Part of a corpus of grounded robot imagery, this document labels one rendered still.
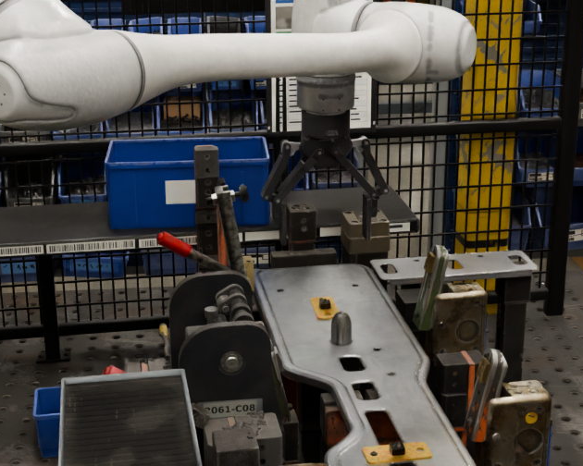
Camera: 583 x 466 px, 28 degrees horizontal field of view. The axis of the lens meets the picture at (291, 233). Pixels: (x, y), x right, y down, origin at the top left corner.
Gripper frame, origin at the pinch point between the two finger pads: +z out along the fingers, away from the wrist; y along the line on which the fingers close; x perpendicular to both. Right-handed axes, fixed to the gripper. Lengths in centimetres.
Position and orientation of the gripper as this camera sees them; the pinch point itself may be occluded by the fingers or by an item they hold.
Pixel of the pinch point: (325, 233)
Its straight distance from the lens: 185.3
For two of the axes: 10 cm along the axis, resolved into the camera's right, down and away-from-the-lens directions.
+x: -1.7, -3.3, 9.3
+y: 9.9, -0.6, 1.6
